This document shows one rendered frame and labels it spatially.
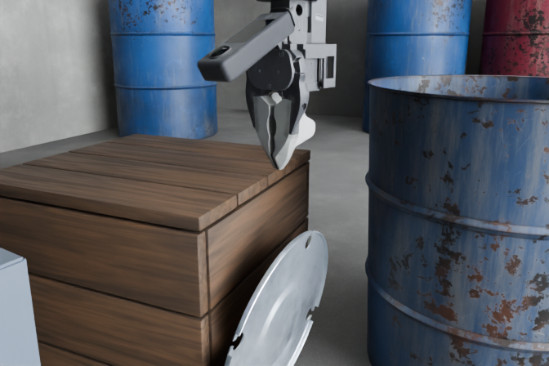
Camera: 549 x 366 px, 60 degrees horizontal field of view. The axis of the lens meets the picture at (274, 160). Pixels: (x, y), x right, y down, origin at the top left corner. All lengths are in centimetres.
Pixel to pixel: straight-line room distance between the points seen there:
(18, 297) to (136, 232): 37
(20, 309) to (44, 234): 48
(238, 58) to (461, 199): 33
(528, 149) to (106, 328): 58
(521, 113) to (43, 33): 259
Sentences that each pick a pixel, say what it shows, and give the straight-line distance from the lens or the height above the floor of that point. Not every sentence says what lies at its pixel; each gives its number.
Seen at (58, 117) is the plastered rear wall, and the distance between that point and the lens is 296.
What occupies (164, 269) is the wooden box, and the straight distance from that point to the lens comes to 61.
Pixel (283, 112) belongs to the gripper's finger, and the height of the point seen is 46.
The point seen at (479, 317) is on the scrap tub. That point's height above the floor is 19.
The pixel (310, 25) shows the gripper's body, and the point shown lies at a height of 56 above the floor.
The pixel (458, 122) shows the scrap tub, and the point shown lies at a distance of 62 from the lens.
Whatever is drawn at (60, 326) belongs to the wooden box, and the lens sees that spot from 78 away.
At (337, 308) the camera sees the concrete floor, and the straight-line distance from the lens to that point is 106.
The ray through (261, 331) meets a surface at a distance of 67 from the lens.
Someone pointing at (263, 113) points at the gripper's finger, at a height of 46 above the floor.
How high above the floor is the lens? 54
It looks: 14 degrees down
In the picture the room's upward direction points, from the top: straight up
